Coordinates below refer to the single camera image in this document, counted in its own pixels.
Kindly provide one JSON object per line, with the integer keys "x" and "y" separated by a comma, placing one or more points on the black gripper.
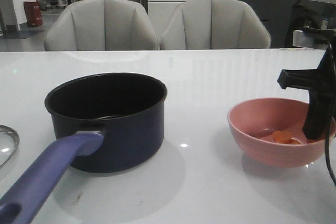
{"x": 320, "y": 82}

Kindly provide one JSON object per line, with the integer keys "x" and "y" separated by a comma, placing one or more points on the orange ham slices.
{"x": 284, "y": 137}

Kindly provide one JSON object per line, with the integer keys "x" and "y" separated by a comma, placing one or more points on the pink bowl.
{"x": 252, "y": 123}

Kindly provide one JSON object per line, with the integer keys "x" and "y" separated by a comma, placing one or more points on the glass pot lid blue knob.
{"x": 9, "y": 144}

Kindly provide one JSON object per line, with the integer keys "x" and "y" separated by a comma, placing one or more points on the right grey armchair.
{"x": 214, "y": 24}

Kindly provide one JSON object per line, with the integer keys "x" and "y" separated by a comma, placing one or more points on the grey armchair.
{"x": 214, "y": 24}
{"x": 102, "y": 25}

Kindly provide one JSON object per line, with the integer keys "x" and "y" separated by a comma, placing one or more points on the left grey armchair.
{"x": 102, "y": 25}

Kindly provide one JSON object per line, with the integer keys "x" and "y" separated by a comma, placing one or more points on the blue saucepan with handle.
{"x": 103, "y": 123}

